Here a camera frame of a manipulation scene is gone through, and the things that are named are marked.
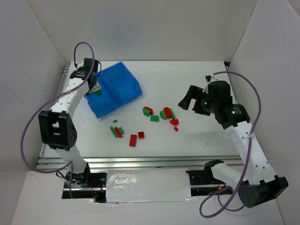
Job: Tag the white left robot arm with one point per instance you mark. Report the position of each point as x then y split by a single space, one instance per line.
56 125

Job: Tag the small green lego brick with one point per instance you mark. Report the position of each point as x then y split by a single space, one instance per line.
98 93

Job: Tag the long green lego plate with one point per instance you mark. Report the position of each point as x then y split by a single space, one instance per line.
113 131

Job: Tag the red green rounded lego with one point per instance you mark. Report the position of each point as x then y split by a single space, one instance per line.
147 111

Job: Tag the green square lego brick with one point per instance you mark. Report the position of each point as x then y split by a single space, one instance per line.
154 118

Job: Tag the red two by four lego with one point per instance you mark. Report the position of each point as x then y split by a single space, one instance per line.
133 140

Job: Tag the large red green lego assembly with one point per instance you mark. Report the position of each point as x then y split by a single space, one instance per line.
167 113

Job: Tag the green numbered lego brick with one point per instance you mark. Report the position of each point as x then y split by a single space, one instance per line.
121 130

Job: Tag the red rounded lego brick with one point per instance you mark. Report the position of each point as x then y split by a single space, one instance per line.
118 132

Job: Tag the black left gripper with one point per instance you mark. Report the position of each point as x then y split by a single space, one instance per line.
94 85

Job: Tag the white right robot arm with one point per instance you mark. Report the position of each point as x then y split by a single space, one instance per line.
259 182

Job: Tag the silver foil tape sheet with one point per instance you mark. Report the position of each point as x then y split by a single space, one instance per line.
148 185

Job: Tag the red round lego piece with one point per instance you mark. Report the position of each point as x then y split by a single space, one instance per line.
174 122

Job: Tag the red square lego brick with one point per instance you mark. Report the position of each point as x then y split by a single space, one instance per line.
141 135

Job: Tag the blue plastic divided bin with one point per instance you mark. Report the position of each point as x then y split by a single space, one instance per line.
118 87

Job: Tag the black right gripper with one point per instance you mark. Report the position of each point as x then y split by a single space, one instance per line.
197 100

